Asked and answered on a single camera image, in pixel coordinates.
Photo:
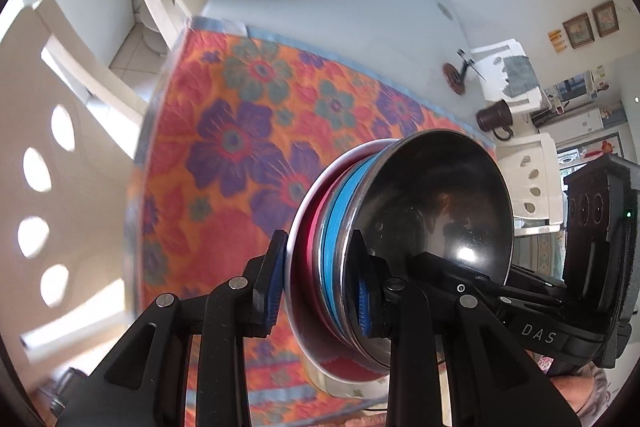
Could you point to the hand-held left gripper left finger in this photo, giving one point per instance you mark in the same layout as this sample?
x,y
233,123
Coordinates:
x,y
272,302

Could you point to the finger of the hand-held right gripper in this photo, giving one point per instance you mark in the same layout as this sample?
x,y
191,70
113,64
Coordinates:
x,y
450,274
540,284

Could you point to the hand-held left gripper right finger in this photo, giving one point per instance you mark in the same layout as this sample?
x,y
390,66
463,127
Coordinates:
x,y
362,307

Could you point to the red steel bowl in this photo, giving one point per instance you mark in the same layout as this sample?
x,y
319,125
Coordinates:
x,y
307,227

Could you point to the person's right hand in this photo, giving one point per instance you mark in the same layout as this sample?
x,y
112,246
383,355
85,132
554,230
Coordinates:
x,y
570,389

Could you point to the grey-green seat cushion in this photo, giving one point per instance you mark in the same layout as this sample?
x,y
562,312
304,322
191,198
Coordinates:
x,y
540,254

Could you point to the red hanging ornament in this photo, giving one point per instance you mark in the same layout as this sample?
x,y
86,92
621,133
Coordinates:
x,y
605,148

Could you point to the white kitchen cabinet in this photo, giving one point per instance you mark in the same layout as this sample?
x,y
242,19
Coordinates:
x,y
585,121

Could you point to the dark brown mug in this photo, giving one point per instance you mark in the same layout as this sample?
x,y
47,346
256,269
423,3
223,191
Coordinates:
x,y
492,117

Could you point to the grey cloth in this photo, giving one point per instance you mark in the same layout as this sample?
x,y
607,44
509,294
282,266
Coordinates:
x,y
520,77

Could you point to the wooden base phone stand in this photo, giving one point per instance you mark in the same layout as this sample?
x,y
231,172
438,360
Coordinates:
x,y
455,77

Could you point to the orange floral table mat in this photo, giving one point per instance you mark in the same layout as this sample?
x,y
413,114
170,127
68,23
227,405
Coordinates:
x,y
225,97

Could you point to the small framed picture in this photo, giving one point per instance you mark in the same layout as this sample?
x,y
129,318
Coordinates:
x,y
606,18
579,31

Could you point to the orange wall hooks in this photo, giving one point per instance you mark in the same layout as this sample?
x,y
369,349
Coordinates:
x,y
556,41

